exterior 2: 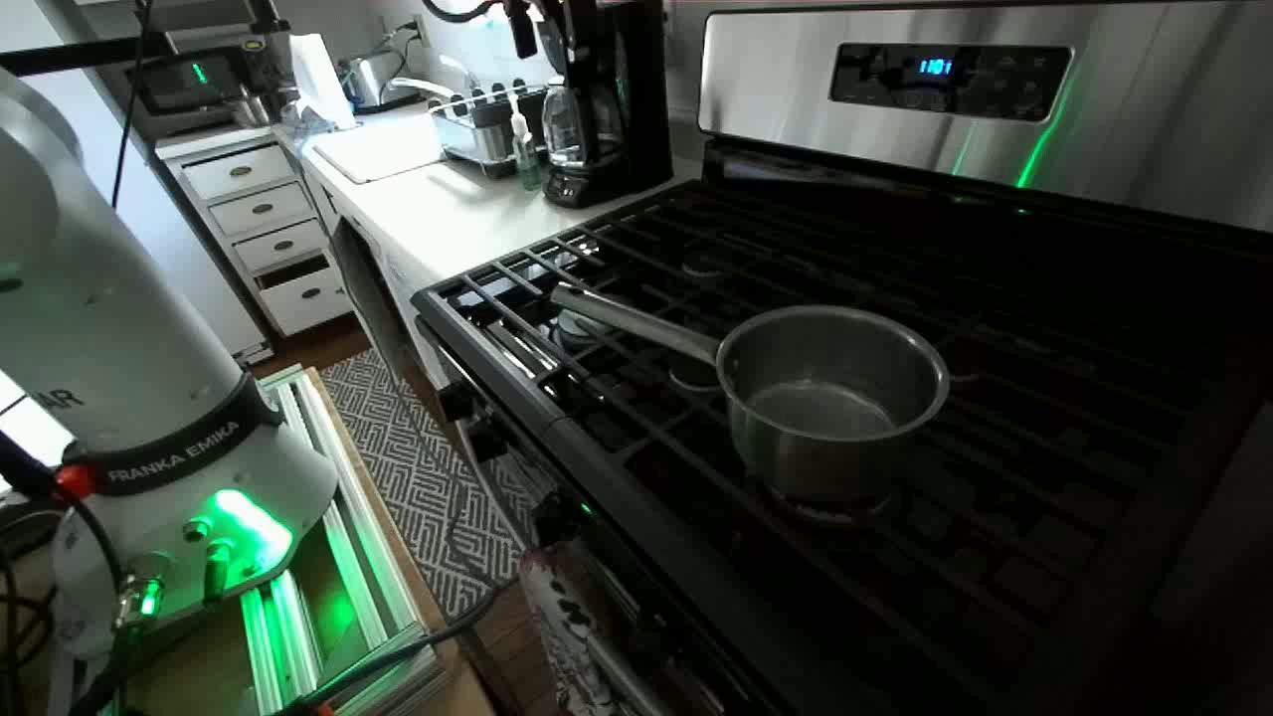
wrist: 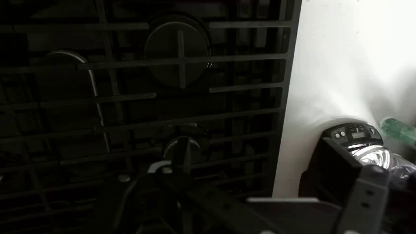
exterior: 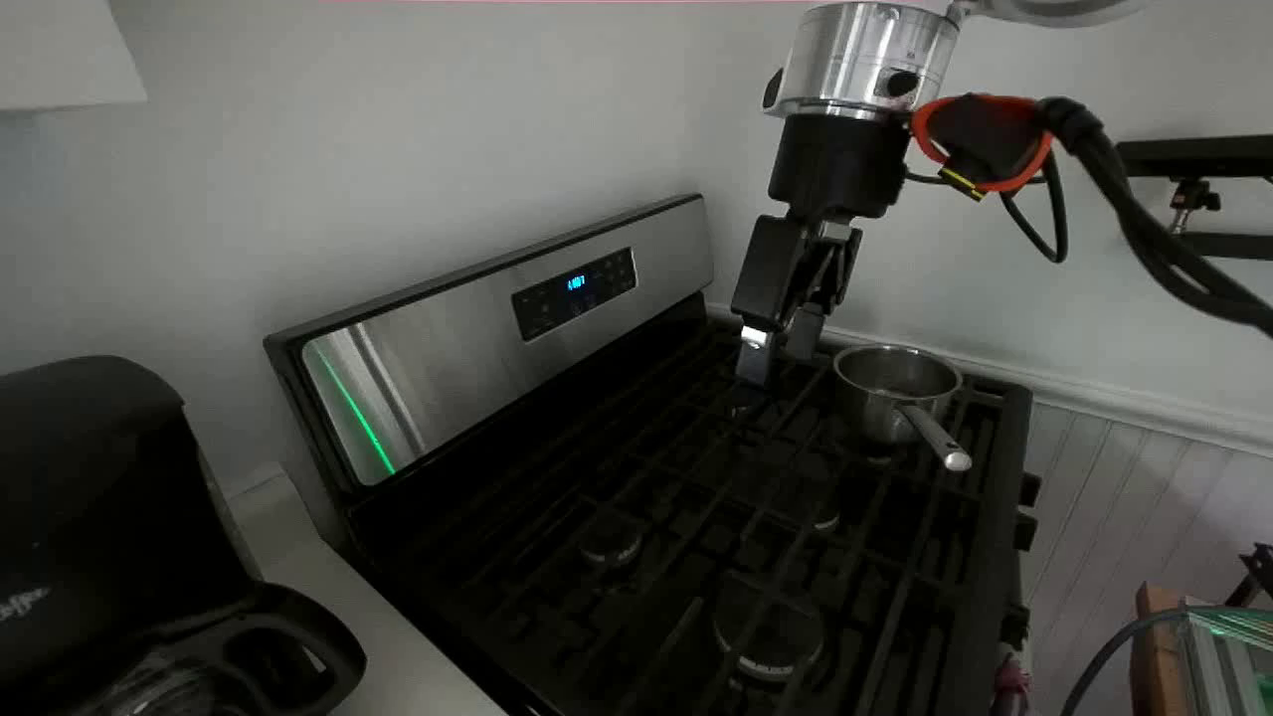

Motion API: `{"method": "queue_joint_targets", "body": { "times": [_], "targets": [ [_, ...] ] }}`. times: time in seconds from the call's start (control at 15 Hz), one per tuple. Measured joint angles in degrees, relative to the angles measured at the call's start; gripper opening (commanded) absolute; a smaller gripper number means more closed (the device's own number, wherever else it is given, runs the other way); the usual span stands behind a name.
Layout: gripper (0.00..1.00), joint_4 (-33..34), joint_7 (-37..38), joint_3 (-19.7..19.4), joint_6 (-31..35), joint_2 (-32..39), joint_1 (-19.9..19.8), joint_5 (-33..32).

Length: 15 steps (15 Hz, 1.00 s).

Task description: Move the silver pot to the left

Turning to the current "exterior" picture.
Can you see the white wall cabinet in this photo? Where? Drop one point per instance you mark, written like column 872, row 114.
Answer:
column 67, row 52

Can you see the wooden box with cables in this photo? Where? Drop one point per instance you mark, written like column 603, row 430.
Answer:
column 1197, row 658

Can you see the small silver pot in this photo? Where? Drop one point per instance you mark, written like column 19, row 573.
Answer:
column 901, row 395

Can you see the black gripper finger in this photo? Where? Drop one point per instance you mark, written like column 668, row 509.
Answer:
column 755, row 358
column 804, row 330

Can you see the black coffee maker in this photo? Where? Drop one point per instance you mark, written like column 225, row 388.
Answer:
column 120, row 583

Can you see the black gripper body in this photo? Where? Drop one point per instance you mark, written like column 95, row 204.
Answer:
column 824, row 174

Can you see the front burner cap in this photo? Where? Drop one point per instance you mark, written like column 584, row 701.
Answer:
column 766, row 638

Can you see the stainless stove control panel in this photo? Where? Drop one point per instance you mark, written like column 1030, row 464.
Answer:
column 413, row 375

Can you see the black wall bracket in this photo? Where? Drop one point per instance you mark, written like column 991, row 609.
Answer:
column 1191, row 164

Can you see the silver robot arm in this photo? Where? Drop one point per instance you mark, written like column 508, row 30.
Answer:
column 855, row 97

